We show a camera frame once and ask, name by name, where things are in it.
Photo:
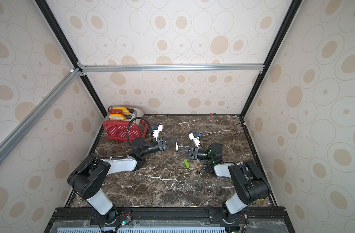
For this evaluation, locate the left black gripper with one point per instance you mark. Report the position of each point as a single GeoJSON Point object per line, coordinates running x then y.
{"type": "Point", "coordinates": [161, 145]}

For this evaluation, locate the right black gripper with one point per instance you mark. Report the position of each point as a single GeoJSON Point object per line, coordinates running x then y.
{"type": "Point", "coordinates": [192, 153]}

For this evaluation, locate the green usb drive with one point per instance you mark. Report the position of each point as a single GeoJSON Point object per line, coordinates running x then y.
{"type": "Point", "coordinates": [187, 163]}

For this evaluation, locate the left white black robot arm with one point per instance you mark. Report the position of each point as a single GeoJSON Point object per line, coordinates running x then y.
{"type": "Point", "coordinates": [87, 179]}

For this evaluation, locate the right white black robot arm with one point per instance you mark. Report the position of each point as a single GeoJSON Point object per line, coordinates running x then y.
{"type": "Point", "coordinates": [249, 182]}

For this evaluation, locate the back toast slice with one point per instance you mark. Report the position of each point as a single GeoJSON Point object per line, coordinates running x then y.
{"type": "Point", "coordinates": [119, 110]}

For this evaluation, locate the toast slice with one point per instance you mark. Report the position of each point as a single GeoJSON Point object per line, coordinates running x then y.
{"type": "Point", "coordinates": [119, 110]}
{"type": "Point", "coordinates": [119, 117]}

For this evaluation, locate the red toaster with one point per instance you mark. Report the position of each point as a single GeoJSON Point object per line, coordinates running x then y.
{"type": "Point", "coordinates": [117, 130]}

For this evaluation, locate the front toast slice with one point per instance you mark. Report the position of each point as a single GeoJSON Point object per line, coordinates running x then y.
{"type": "Point", "coordinates": [119, 117]}

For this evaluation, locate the yellow bottle black cap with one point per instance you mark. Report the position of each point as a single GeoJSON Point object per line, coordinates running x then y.
{"type": "Point", "coordinates": [259, 201]}

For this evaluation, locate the horizontal aluminium bar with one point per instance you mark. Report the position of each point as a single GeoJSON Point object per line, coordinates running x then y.
{"type": "Point", "coordinates": [166, 68]}

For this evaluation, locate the left diagonal aluminium bar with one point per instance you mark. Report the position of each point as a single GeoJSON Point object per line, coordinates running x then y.
{"type": "Point", "coordinates": [11, 141]}

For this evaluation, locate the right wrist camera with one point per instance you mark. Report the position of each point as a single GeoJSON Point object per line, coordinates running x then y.
{"type": "Point", "coordinates": [195, 138]}

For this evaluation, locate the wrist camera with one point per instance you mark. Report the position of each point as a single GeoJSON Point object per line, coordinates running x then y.
{"type": "Point", "coordinates": [157, 129]}
{"type": "Point", "coordinates": [195, 138]}

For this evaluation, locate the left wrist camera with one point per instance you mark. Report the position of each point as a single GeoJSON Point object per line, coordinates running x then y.
{"type": "Point", "coordinates": [157, 129]}

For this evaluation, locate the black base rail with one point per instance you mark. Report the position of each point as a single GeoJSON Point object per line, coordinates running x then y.
{"type": "Point", "coordinates": [172, 220]}

